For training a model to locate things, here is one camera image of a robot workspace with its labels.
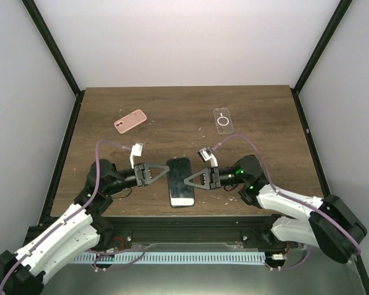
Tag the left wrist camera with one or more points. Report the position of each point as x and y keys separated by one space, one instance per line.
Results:
x=136 y=151

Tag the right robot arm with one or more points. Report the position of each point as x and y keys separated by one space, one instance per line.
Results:
x=327 y=223

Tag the left black frame post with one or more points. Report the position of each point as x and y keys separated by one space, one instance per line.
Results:
x=51 y=44

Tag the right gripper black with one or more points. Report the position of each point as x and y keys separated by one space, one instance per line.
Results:
x=210 y=177

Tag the right black frame post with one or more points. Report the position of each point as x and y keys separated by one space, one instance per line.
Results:
x=322 y=43

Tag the black aluminium front rail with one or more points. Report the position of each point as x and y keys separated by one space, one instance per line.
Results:
x=252 y=231

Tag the light blue cable duct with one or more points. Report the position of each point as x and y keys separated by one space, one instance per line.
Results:
x=236 y=258

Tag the black phone case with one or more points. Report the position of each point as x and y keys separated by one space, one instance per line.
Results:
x=180 y=194

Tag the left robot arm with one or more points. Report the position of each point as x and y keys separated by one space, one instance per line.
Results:
x=80 y=228

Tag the clear magsafe phone case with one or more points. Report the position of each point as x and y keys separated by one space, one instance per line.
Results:
x=223 y=121

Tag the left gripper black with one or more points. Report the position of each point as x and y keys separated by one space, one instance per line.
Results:
x=145 y=177

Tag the black frame post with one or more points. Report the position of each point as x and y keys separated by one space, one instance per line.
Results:
x=51 y=44
x=322 y=43

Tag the pink phone case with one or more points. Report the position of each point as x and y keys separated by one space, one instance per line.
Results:
x=130 y=121

